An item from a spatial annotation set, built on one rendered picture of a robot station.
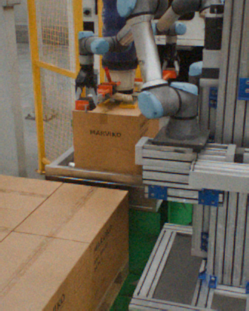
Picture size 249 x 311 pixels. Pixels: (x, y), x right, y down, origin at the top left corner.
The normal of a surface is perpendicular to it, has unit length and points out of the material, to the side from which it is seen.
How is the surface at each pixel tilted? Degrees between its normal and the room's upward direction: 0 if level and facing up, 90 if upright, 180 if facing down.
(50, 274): 0
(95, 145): 90
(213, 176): 90
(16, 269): 0
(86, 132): 90
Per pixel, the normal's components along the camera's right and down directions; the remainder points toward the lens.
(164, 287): 0.00, -0.94
